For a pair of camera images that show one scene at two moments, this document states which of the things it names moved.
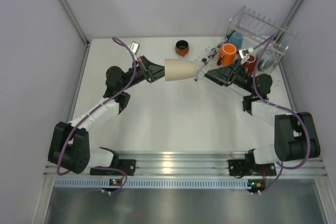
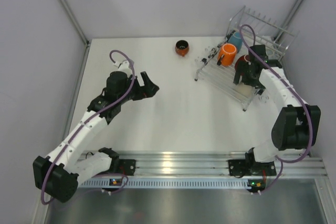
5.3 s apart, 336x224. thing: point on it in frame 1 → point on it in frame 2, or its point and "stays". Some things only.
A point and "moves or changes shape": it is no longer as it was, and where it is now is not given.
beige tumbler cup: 176,69 moves or changes shape
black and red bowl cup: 181,47 stays
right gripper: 225,76 → 242,67
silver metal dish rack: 251,35 stays
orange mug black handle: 227,54 stays
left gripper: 146,69 → 142,91
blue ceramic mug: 236,39 stays
